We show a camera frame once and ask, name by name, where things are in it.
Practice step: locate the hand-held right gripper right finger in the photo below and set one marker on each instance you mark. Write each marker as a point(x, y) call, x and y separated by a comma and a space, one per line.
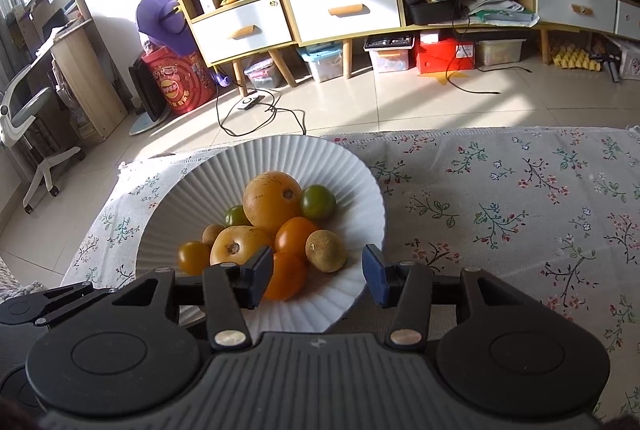
point(375, 277)

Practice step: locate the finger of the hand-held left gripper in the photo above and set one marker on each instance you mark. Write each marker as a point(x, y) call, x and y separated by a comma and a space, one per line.
point(75, 302)

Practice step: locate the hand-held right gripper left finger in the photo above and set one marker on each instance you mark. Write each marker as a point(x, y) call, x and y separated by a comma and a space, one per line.
point(260, 277)

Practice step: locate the brown kiwi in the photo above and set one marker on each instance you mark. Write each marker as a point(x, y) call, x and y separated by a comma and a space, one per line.
point(326, 251)
point(214, 233)

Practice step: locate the green tomato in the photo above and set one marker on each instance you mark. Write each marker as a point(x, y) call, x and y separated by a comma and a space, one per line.
point(236, 216)
point(318, 202)

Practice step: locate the white ribbed plate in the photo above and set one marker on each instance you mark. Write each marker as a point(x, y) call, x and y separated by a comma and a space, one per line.
point(200, 190)

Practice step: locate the yellow pear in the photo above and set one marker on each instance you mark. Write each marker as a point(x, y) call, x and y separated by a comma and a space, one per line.
point(240, 247)

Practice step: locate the grey quilted blanket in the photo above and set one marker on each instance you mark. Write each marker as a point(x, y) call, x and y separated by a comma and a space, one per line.
point(10, 275)

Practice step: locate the small orange tomato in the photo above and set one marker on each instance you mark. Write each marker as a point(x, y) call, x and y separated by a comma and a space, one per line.
point(194, 257)

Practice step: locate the large orange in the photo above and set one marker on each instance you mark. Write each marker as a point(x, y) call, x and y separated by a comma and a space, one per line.
point(272, 200)

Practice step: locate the floral tablecloth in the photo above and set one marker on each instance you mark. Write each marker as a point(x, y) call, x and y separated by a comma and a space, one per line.
point(500, 210)

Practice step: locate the white power adapter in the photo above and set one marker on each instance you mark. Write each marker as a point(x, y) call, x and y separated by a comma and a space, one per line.
point(248, 103)

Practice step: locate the white office chair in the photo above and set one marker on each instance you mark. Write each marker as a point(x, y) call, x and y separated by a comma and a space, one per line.
point(22, 120)

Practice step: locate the clear storage box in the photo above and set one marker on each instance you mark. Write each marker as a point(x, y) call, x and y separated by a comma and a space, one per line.
point(500, 53)
point(262, 74)

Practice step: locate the red drum box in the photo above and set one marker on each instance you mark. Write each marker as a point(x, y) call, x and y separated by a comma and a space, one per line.
point(177, 83)

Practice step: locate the black panel heater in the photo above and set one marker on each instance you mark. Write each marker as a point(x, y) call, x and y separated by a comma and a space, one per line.
point(147, 90)

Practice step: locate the clear box blue lid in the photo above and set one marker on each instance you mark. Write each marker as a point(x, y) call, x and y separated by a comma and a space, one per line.
point(322, 63)

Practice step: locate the clear box black lid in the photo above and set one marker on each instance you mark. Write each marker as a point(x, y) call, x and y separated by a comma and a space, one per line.
point(390, 55)

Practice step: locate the wooden desk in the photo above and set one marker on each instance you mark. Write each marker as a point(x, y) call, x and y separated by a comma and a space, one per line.
point(85, 75)

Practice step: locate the purple plush toy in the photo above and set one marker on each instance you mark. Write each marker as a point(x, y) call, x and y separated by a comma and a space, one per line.
point(160, 18)

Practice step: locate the yellow egg carton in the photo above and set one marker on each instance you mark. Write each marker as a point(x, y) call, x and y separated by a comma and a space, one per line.
point(575, 59)

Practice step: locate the white low cabinet drawer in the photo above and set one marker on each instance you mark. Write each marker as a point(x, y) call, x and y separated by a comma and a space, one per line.
point(575, 8)

